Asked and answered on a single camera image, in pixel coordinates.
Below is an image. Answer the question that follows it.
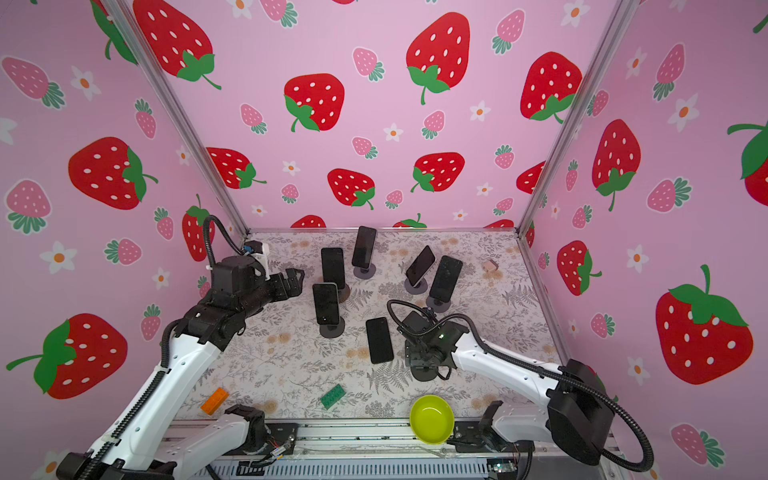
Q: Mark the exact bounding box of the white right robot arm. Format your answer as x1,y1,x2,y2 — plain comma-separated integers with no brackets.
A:
395,307,615,466

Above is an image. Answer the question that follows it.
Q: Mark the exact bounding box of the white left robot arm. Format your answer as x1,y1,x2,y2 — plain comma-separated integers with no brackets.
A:
56,255,305,479

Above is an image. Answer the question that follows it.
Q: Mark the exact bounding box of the grey round right phone stand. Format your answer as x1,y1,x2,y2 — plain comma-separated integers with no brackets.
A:
426,296,451,314

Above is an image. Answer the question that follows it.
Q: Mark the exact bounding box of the black phone wooden stand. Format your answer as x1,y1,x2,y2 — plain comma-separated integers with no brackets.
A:
321,247,346,290

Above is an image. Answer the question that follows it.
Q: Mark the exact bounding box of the grey centre phone stand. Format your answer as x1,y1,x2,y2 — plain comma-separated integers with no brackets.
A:
404,278,429,296

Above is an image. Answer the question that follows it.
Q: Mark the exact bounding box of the lime green bowl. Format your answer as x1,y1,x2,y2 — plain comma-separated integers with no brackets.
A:
409,395,455,445

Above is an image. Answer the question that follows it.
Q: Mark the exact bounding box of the green lego brick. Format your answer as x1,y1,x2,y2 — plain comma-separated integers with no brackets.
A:
320,384,346,410

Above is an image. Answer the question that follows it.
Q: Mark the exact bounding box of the orange brick left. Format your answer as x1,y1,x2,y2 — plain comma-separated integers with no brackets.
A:
200,387,230,416

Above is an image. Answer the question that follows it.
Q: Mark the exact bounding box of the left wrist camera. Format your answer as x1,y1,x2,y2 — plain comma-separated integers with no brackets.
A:
242,240,269,263

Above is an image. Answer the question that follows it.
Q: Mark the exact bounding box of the pink wall charger cube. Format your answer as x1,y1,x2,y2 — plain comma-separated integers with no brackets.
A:
483,259,499,273

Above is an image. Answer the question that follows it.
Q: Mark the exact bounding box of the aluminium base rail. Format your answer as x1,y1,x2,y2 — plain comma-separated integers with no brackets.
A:
186,419,630,479

